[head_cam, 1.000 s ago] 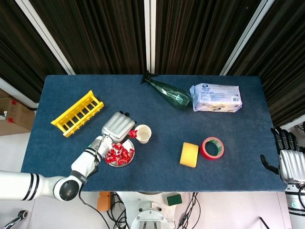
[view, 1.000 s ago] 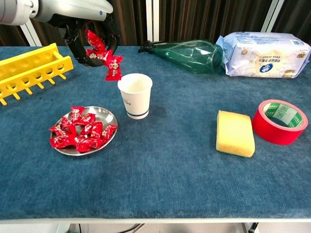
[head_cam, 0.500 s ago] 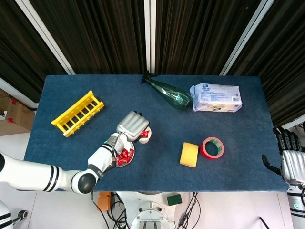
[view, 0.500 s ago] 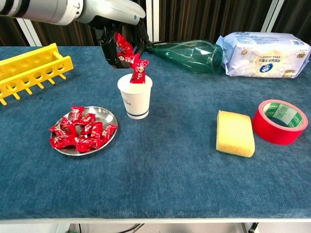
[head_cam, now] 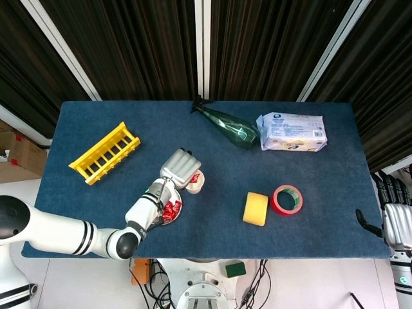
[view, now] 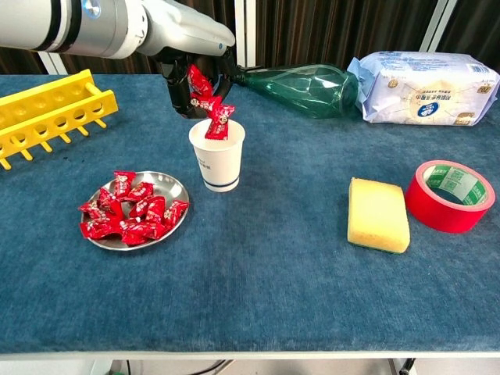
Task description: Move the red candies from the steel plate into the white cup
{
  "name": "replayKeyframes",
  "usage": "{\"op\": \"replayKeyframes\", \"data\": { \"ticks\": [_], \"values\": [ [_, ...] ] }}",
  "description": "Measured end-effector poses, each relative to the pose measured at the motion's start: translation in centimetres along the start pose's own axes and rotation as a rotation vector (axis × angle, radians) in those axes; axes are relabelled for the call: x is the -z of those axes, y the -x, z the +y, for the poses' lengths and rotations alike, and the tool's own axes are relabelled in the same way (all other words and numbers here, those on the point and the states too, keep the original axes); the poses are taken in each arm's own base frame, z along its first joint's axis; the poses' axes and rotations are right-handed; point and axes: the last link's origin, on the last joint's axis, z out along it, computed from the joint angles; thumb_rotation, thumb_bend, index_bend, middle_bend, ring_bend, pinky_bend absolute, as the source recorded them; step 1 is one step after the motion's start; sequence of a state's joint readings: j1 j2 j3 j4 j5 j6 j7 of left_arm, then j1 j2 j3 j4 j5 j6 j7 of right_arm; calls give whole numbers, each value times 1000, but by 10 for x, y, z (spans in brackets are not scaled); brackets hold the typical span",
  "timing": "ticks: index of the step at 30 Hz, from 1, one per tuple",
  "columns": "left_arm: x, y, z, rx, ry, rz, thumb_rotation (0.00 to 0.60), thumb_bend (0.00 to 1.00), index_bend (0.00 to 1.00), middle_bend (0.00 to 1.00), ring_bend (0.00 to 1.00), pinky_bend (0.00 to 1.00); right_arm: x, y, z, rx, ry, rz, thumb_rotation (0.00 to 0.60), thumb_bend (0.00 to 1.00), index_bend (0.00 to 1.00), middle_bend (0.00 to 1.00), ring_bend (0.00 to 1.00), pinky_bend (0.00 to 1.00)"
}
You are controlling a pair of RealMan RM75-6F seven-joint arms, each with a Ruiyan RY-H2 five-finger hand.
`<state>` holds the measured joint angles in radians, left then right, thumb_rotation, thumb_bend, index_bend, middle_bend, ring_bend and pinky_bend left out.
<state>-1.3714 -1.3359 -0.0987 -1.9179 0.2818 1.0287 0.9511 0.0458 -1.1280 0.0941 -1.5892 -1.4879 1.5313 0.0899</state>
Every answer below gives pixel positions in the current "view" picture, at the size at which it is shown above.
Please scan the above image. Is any green plastic bottle black cap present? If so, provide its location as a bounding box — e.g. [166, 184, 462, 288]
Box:
[221, 63, 360, 120]

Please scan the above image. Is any white blue wet wipes pack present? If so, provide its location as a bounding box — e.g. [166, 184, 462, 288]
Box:
[346, 50, 500, 127]

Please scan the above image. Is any black pleated curtain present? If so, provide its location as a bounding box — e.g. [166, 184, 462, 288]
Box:
[255, 0, 441, 68]
[58, 0, 238, 75]
[0, 45, 50, 75]
[436, 0, 500, 67]

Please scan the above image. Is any metal bowl of red candies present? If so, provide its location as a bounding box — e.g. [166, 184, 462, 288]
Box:
[80, 170, 191, 252]

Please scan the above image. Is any yellow sponge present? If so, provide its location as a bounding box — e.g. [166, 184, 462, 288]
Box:
[346, 177, 412, 255]

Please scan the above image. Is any white frame post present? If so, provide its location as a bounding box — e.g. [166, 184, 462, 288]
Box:
[37, 50, 68, 75]
[233, 0, 258, 68]
[419, 0, 459, 54]

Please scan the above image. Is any yellow plastic tube rack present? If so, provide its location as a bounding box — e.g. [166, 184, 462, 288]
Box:
[0, 69, 120, 171]

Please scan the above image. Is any blue table cloth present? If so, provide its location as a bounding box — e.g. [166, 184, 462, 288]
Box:
[0, 72, 500, 355]

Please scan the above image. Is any red tape roll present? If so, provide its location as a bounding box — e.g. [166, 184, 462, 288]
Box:
[404, 159, 496, 234]

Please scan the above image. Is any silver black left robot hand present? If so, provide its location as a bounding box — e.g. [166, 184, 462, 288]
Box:
[137, 0, 240, 120]

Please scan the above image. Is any white paper cup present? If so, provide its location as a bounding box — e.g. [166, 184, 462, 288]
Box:
[188, 119, 246, 193]

